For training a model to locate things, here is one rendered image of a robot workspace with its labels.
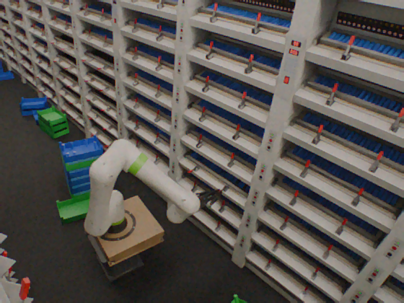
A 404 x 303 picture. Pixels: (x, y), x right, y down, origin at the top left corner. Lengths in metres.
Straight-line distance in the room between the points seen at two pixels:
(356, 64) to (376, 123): 0.24
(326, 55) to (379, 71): 0.21
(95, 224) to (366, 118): 1.33
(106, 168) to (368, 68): 1.12
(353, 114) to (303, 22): 0.43
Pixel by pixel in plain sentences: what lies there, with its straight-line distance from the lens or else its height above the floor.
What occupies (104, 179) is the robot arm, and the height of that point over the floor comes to 0.96.
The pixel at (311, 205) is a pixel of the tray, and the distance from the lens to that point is 1.65.
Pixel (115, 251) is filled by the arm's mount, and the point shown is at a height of 0.37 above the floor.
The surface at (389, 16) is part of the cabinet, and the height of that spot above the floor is 1.69.
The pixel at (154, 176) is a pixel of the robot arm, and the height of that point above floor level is 0.88.
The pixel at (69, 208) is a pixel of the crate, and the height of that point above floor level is 0.00.
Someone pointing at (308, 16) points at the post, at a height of 1.64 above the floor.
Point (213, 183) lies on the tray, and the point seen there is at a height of 0.54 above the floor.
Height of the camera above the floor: 1.78
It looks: 34 degrees down
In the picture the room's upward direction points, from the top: 7 degrees clockwise
